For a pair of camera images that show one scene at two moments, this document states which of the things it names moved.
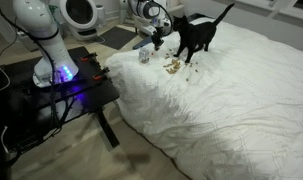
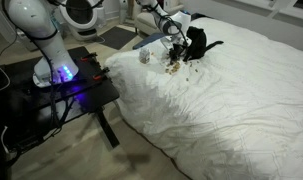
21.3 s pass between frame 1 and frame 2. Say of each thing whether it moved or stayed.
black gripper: moved
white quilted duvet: stayed
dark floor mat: stayed
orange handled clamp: stayed
